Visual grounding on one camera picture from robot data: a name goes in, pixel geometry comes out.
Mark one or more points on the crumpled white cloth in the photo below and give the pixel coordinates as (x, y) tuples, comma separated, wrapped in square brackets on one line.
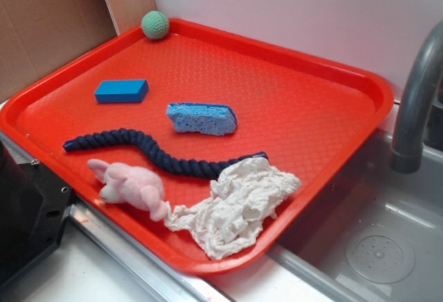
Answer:
[(231, 219)]

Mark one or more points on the blue sponge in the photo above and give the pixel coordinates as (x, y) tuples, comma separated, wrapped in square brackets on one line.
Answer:
[(210, 119)]

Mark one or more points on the grey plastic sink basin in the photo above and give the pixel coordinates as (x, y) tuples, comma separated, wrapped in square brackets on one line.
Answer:
[(372, 234)]

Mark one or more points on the brown cardboard panel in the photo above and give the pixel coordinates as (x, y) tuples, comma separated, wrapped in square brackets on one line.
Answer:
[(40, 36)]

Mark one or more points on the pink plush toy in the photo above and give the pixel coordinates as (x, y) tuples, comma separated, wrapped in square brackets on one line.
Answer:
[(133, 185)]

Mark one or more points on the green textured ball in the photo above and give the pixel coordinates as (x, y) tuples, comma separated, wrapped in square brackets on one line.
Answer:
[(155, 25)]

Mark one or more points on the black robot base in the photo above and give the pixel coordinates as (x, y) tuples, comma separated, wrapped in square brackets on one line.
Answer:
[(34, 207)]

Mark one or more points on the red plastic tray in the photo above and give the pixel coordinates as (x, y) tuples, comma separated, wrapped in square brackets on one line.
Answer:
[(309, 115)]

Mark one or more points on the grey faucet spout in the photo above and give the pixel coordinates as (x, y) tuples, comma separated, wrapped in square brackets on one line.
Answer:
[(419, 119)]

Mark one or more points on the blue rectangular block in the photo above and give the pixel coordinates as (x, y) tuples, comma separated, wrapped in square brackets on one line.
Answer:
[(121, 91)]

